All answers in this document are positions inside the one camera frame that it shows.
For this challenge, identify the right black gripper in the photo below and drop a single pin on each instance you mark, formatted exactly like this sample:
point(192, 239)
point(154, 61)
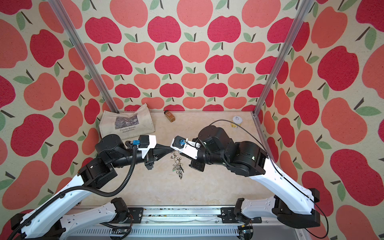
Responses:
point(195, 160)

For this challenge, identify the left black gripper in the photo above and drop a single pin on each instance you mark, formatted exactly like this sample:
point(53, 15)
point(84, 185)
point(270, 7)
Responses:
point(150, 157)

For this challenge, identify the metal key organizer plate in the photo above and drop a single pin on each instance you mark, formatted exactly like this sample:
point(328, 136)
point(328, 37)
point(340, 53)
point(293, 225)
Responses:
point(177, 165)

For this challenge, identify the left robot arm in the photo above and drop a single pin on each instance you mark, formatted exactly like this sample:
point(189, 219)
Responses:
point(106, 176)

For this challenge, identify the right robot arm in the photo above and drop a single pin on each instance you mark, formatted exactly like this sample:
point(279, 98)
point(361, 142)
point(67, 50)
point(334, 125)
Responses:
point(292, 204)

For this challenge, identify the beige printed tote bag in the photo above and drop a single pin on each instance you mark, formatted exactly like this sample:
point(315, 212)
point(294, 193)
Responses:
point(127, 125)

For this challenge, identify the small amber bottle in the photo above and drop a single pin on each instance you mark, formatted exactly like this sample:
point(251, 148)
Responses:
point(169, 116)

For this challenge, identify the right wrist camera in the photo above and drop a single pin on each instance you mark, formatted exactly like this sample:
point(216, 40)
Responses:
point(186, 147)

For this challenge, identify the front aluminium rail base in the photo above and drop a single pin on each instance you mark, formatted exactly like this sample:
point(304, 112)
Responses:
point(172, 223)

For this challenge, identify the left aluminium frame post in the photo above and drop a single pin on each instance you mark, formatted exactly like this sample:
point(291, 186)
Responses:
point(71, 31)

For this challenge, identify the aluminium frame post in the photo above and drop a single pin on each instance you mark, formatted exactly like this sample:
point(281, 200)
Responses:
point(71, 31)
point(298, 21)

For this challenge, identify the right aluminium frame post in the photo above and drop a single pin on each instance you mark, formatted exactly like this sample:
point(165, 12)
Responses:
point(298, 21)

